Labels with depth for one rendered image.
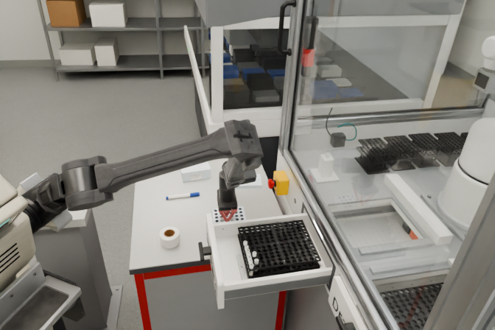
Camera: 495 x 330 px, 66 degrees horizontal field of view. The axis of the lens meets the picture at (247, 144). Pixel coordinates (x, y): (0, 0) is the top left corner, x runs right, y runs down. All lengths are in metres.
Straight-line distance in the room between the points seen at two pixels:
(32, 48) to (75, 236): 4.04
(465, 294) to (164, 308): 1.12
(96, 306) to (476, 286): 1.69
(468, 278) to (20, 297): 0.87
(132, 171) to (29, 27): 4.69
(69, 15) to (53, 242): 3.41
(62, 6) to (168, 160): 4.09
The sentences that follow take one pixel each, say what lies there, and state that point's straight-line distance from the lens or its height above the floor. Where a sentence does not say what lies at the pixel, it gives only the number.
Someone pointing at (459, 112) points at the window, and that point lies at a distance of 0.69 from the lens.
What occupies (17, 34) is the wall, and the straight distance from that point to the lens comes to 5.55.
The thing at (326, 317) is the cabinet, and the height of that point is 0.71.
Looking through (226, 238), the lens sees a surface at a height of 0.84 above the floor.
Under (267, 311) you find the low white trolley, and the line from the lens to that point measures 1.71.
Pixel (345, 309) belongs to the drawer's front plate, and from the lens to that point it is 1.12.
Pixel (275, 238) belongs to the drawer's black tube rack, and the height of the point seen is 0.90.
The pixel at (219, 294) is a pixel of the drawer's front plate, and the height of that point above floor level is 0.89.
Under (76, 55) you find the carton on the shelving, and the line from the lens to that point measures 5.02.
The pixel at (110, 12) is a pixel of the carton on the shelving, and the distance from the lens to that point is 4.70.
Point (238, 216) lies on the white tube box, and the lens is 1.47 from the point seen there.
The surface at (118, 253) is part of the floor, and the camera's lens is 2.51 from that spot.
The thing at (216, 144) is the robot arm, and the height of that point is 1.36.
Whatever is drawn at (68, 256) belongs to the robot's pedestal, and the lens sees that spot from 1.83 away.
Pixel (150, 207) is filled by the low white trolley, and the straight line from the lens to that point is 1.60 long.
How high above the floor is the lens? 1.78
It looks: 31 degrees down
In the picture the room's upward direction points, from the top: 2 degrees clockwise
